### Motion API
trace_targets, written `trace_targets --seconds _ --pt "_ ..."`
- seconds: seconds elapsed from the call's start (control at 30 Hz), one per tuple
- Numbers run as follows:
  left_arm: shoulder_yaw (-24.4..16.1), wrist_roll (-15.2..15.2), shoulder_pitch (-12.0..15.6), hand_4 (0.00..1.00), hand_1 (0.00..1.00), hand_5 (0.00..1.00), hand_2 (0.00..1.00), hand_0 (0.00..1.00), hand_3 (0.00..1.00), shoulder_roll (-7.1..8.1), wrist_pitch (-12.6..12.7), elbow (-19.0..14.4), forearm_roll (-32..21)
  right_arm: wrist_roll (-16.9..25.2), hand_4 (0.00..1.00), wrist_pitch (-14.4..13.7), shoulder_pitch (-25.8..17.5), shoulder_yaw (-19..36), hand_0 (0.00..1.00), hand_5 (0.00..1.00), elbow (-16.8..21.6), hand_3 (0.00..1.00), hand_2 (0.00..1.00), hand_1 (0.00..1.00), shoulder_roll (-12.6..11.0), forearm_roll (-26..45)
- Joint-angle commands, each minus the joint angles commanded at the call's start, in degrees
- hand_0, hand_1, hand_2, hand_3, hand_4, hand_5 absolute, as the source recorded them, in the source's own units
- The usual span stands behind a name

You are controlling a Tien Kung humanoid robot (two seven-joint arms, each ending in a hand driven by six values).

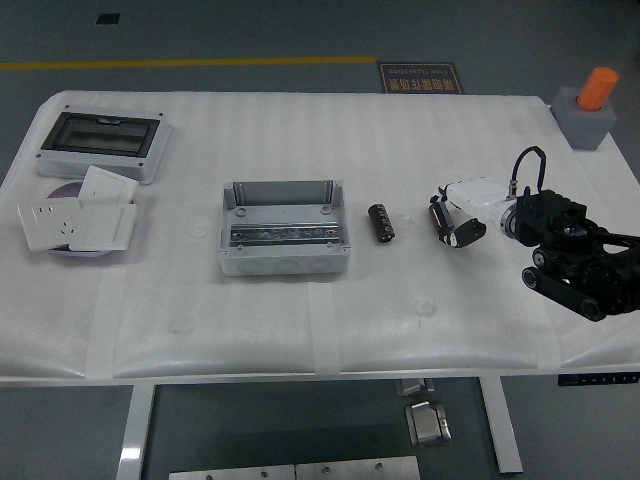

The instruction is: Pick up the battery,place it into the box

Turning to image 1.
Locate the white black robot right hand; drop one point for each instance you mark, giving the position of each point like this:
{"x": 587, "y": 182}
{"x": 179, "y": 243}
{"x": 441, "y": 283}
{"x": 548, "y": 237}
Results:
{"x": 475, "y": 196}

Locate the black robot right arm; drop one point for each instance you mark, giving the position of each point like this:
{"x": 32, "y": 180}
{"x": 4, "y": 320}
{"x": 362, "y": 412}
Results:
{"x": 575, "y": 250}

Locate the open grey junction box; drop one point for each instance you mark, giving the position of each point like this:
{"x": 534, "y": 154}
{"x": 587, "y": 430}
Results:
{"x": 282, "y": 227}

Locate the grey distribution box dark cover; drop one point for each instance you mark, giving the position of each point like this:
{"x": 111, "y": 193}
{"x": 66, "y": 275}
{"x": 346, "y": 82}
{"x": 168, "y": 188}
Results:
{"x": 100, "y": 142}

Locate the black floor sign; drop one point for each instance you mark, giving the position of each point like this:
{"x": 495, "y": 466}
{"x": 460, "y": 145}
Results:
{"x": 421, "y": 78}

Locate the grey block holder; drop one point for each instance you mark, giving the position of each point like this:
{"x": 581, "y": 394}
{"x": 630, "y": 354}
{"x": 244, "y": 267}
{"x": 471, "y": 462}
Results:
{"x": 585, "y": 120}

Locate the orange cylinder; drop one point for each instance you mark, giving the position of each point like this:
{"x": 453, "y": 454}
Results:
{"x": 596, "y": 89}

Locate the white foam mat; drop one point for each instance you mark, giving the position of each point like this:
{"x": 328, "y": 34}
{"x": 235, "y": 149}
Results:
{"x": 320, "y": 310}

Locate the black table control panel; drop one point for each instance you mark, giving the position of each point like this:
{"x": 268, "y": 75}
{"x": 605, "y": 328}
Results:
{"x": 600, "y": 379}

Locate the white table leg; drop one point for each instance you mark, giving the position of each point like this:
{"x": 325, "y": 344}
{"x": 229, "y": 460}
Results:
{"x": 502, "y": 425}
{"x": 135, "y": 435}

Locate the silver metal foot block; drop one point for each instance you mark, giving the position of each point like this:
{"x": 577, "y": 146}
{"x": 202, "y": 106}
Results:
{"x": 427, "y": 424}

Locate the dark floor outlet cover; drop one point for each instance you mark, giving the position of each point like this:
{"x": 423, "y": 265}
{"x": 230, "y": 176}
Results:
{"x": 107, "y": 19}

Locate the purple round plate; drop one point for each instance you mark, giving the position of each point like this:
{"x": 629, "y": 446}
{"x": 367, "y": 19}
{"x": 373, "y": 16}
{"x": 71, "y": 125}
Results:
{"x": 65, "y": 192}

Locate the metal mounting rail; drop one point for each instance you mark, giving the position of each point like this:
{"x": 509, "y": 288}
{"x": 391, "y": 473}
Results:
{"x": 287, "y": 234}

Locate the small silver metal bracket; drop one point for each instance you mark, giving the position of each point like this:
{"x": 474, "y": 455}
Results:
{"x": 412, "y": 386}

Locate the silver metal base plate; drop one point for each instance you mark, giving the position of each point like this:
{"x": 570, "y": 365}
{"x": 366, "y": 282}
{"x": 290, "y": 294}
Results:
{"x": 232, "y": 473}
{"x": 357, "y": 470}

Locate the white wall switch panel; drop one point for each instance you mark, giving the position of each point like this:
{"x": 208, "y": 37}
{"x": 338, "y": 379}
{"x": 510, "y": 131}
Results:
{"x": 107, "y": 186}
{"x": 102, "y": 226}

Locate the white wall socket panel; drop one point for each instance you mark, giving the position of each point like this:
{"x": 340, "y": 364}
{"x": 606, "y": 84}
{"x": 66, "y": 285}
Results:
{"x": 50, "y": 222}

